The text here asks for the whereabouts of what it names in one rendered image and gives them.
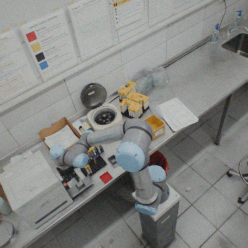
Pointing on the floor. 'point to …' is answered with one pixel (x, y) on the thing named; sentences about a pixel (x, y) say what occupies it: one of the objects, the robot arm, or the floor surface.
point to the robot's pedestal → (160, 227)
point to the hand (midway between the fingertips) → (77, 179)
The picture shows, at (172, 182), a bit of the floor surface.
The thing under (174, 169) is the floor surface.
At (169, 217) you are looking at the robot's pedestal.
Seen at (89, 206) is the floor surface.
